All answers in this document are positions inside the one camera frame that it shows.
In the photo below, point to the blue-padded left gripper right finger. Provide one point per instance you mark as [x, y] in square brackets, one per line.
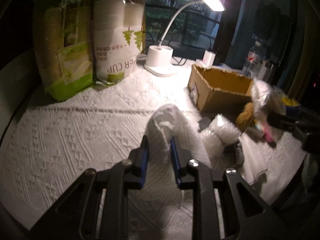
[245, 215]

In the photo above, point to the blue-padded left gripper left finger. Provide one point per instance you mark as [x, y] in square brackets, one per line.
[105, 214]

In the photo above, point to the pink fuzzy plush toy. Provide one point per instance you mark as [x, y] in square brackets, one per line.
[268, 132]

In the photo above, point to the white cloth towel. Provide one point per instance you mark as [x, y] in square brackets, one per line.
[165, 139]

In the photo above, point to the bag of white foam balls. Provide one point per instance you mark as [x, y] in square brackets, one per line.
[265, 101]

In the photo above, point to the brown fuzzy plush toy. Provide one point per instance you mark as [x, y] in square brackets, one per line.
[245, 118]

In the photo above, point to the yellow plastic bag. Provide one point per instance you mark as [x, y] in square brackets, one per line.
[289, 102]

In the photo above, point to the white perforated basket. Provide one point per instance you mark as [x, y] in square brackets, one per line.
[265, 70]

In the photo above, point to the clear plastic water bottle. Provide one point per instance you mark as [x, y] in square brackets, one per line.
[253, 60]

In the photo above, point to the white embossed tablecloth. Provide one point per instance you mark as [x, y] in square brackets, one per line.
[52, 144]

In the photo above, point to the open cardboard box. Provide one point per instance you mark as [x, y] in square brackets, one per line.
[219, 91]

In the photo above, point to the white phone charger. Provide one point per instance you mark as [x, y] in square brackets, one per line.
[208, 58]

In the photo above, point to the white desk lamp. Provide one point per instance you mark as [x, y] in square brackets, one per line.
[178, 34]

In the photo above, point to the green paper cup pack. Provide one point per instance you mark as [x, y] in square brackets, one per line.
[62, 45]

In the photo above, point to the paper cup pack white bag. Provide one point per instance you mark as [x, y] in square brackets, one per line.
[117, 38]

